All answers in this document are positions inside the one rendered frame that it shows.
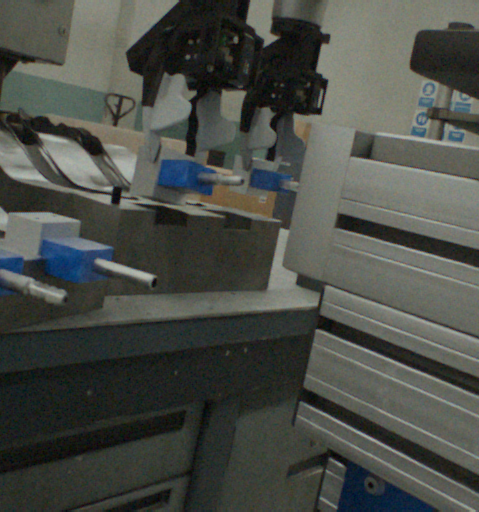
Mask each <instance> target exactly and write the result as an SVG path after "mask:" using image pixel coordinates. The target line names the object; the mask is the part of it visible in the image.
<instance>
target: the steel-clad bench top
mask: <svg viewBox="0 0 479 512"><path fill-rule="evenodd" d="M288 231H289V230H286V229H282V228H280V233H279V238H278V243H277V248H276V253H275V258H274V263H273V268H272V273H270V278H269V283H268V287H267V289H261V290H236V291H209V292H184V294H158V295H132V296H105V297H104V303H103V308H100V309H95V310H91V311H86V312H81V314H77V315H72V316H67V317H62V318H58V319H53V320H49V321H44V322H39V323H35V324H30V325H25V326H20V327H16V328H11V329H7V330H1V331H0V333H14V332H27V331H39V330H53V329H65V328H78V327H92V326H104V325H118V324H131V323H143V322H157V321H169V320H182V319H196V318H208V317H221V316H235V315H247V314H260V312H274V311H286V310H299V309H313V308H317V307H318V303H319V298H320V294H321V292H318V291H315V290H311V289H308V288H305V287H302V286H300V285H297V284H296V280H297V276H298V274H297V273H294V271H290V270H288V269H285V268H284V267H283V266H282V261H283V256H284V251H285V246H286V241H287V237H288Z"/></svg>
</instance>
